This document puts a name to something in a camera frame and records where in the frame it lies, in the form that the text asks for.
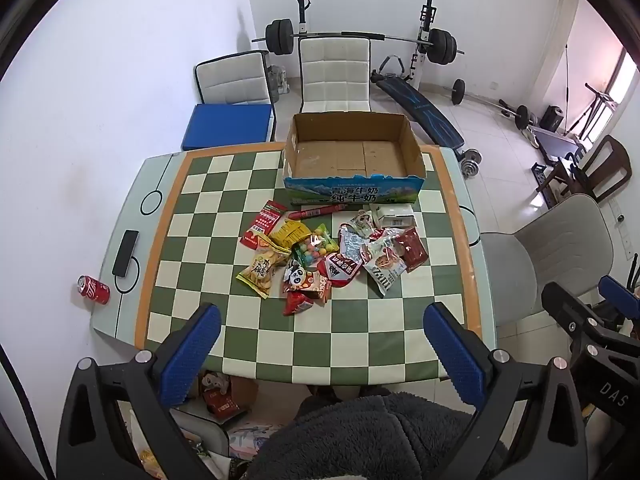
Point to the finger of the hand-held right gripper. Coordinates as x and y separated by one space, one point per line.
590 355
622 302

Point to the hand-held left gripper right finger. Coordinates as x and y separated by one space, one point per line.
452 350

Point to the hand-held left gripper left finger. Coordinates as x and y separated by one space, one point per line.
197 345

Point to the yellow chips packet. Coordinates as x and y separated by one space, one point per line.
260 270

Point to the small red snack packet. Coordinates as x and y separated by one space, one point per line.
295 305

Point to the dark red snack packet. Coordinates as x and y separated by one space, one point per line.
412 250

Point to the panda print snack packet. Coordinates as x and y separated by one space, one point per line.
297 277

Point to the red silver snack packet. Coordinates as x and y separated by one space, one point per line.
342 269

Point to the long red sauce packet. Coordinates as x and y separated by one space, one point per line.
264 224

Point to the small white carton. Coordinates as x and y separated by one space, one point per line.
395 217

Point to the yellow ridged snack packet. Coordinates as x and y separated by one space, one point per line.
290 232

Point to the colourful candy bag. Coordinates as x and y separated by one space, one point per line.
314 252

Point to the red sausage stick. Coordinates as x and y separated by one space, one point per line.
310 214

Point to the grey shell chair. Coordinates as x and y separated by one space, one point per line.
555 255

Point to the black smartphone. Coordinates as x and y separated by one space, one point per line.
125 254

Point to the red soda can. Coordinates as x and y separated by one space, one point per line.
94 290

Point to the person's grey fleece clothing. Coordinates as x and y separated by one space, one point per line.
375 440

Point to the dark wooden chair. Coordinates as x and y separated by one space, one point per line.
607 165

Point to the black treadmill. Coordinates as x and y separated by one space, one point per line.
557 142

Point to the chrome dumbbells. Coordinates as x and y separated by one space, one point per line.
470 164

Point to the black speaker box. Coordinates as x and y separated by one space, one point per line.
553 117

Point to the floor barbell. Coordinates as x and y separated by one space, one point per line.
520 115

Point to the window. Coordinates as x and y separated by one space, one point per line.
625 80

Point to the black sit-up bench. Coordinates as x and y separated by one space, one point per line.
425 110

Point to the white padded chair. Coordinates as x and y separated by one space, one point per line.
334 72
232 80

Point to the clear storage jars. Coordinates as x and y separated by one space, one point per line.
277 80

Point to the barbell on rack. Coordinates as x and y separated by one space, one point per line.
424 35

